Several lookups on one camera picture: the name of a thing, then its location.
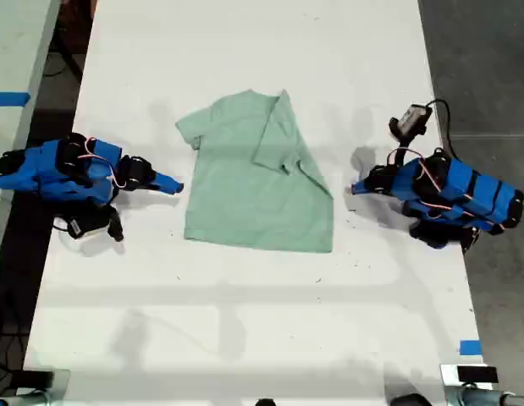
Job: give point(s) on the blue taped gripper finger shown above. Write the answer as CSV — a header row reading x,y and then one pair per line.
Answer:
x,y
364,191
363,183
168,180
166,190

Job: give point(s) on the pale green T-shirt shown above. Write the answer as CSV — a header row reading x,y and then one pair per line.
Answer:
x,y
253,199

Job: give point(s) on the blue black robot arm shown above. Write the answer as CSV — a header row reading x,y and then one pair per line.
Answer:
x,y
464,194
54,173

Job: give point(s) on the long blue tape strip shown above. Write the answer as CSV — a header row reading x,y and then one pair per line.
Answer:
x,y
9,98

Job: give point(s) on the white side table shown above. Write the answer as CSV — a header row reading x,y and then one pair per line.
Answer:
x,y
12,51

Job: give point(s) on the short blue tape strip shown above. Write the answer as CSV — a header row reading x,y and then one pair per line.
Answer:
x,y
470,347

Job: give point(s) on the large black round object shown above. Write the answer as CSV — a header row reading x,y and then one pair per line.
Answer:
x,y
412,400

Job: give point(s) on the black box on white plate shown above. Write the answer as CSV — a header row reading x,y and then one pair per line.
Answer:
x,y
476,374

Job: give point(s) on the black box at table corner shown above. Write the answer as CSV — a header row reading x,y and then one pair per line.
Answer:
x,y
35,378

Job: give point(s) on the small black round object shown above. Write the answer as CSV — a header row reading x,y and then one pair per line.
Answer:
x,y
265,402

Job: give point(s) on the metal table clamp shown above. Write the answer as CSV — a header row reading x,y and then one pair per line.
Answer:
x,y
20,398
490,397

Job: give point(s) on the camera black stalk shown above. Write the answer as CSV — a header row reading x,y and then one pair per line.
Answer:
x,y
402,153

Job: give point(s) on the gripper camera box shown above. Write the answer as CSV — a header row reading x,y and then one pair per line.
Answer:
x,y
88,226
414,117

